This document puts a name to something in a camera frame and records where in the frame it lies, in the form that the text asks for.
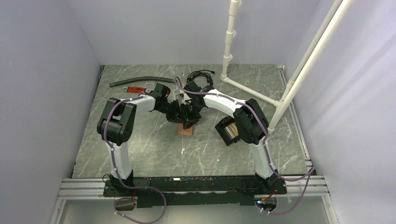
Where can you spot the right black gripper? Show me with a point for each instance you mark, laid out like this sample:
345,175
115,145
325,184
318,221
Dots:
188,120

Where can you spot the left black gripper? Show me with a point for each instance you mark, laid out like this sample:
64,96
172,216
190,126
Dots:
174,116

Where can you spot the brown leather card holder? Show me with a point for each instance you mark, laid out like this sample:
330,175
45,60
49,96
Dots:
185,132

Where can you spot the black card box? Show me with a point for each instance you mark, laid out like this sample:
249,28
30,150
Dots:
220,129

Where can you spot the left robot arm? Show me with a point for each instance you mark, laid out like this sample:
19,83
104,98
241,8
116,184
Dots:
116,125

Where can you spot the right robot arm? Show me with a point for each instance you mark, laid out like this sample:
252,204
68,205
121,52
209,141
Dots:
251,124

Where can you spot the white card stack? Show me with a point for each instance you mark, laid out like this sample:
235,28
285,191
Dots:
230,132

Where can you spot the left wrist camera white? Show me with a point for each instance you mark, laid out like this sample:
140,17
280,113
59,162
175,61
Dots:
178,95

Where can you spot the red handled adjustable wrench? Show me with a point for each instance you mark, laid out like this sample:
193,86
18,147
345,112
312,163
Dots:
132,89

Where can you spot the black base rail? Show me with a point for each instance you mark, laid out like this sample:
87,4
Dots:
194,190

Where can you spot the aluminium extrusion frame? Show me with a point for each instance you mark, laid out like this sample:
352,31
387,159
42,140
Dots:
93,188

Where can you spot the white pvc pipe frame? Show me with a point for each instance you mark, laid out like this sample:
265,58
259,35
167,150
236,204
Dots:
267,31

